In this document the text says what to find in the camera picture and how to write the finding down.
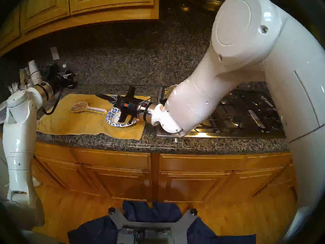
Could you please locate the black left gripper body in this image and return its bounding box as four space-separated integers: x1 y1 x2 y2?
52 71 69 89

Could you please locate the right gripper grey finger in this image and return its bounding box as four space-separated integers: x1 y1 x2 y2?
96 94 120 101
97 95 120 105

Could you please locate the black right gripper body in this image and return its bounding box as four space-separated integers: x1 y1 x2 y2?
113 85 141 125

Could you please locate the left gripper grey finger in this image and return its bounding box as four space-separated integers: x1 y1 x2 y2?
68 72 78 89

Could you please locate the blue patterned paper bowl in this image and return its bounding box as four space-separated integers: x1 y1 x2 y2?
105 107 140 127

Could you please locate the patterned ceramic spoon rest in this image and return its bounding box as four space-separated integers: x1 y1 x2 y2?
70 101 108 116

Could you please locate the soy sauce bottle white cap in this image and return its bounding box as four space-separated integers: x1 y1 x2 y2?
62 64 74 80

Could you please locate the stack of white paper cups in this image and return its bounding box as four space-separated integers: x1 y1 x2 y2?
28 60 42 85

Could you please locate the stainless steel pot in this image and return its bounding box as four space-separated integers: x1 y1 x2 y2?
159 84 178 105

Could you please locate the yellow cloth mat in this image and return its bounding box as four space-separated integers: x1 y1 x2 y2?
37 94 151 141

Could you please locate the wooden base cabinet row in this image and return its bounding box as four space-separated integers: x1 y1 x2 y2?
0 133 299 216

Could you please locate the dark blue cloth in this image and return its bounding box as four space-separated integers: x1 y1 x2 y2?
67 200 257 244

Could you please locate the steel gas cooktop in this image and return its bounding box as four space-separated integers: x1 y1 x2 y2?
154 82 286 139

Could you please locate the grey power strip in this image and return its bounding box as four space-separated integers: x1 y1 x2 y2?
121 226 172 237

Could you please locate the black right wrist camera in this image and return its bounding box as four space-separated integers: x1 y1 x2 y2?
119 100 135 110

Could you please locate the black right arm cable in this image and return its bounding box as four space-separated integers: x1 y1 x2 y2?
140 101 153 122

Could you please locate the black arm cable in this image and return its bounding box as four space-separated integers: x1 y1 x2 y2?
140 101 153 122
25 69 63 115

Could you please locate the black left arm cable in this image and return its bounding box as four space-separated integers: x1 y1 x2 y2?
25 69 63 115

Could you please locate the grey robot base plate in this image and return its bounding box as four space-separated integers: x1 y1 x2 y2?
108 207 198 244

